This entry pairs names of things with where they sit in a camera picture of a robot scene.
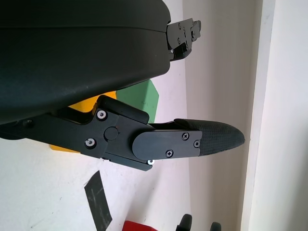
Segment red wooden block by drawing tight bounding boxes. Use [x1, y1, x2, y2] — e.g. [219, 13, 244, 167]
[122, 220, 154, 231]

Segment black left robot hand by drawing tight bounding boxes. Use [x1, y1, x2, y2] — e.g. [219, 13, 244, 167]
[0, 0, 245, 173]

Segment black tape strip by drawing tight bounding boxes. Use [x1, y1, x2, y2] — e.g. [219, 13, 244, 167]
[83, 170, 113, 231]

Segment green wooden block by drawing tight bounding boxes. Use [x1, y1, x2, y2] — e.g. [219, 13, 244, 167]
[116, 79, 160, 122]

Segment yellow wooden block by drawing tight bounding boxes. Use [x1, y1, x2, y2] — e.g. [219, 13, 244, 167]
[49, 90, 117, 154]

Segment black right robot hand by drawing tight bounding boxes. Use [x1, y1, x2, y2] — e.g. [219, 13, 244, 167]
[177, 213, 222, 231]

